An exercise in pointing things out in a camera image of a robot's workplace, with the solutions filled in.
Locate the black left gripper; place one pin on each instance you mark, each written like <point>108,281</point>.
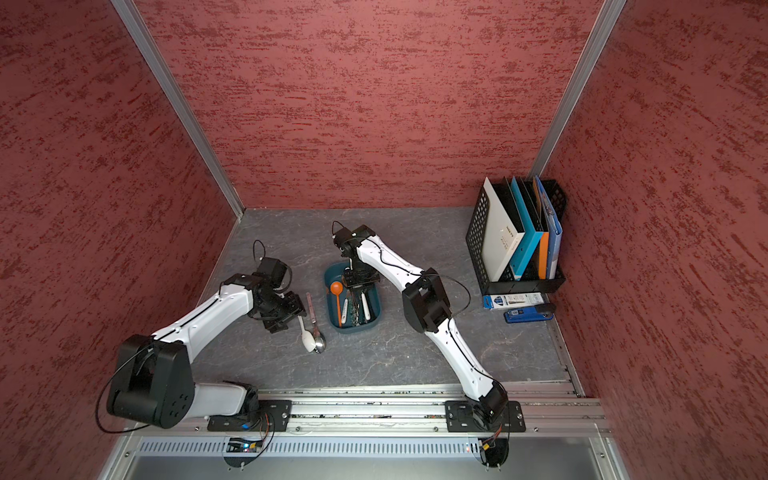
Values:
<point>295,308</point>

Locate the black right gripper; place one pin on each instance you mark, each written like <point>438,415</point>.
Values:
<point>356,283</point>

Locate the orange plastic spoon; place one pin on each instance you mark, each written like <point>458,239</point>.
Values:
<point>337,289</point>

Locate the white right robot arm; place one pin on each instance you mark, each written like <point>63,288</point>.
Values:
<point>426,307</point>

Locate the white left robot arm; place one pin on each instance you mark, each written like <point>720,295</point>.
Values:
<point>153,382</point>

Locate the teal plastic storage box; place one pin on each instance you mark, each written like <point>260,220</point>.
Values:
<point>352,298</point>

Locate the white blue small box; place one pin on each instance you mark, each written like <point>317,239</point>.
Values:
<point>512,301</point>

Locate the white folder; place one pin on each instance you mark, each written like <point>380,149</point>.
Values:
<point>503,229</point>

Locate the black mesh file rack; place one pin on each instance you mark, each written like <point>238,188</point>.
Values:
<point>530,283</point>

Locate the teal folder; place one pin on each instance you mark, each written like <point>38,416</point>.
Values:
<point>533,230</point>

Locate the orange folder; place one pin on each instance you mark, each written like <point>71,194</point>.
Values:
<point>542,261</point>

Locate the blue stapler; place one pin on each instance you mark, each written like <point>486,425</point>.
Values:
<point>535,313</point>

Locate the blue folder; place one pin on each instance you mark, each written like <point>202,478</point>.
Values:
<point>554,228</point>

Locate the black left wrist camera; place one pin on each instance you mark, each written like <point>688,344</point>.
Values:
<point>276,273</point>

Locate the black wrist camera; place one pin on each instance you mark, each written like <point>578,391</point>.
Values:
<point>345,239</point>
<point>276,273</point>

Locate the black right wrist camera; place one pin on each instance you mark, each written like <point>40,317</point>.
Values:
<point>345,239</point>

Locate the pink handled spoon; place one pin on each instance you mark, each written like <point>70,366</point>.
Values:
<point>320,341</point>

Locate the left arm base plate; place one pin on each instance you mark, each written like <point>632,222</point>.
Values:
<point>273,415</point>

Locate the aluminium rail frame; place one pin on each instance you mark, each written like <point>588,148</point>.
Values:
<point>387,431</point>

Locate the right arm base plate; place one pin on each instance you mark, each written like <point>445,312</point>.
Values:
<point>460,418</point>

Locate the aluminium corner post left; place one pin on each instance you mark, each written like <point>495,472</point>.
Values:
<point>134,23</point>

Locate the aluminium corner post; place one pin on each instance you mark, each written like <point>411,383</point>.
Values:
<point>596,41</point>
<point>134,23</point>

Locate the aluminium corner post right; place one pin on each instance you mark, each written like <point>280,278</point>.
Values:
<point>596,41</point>

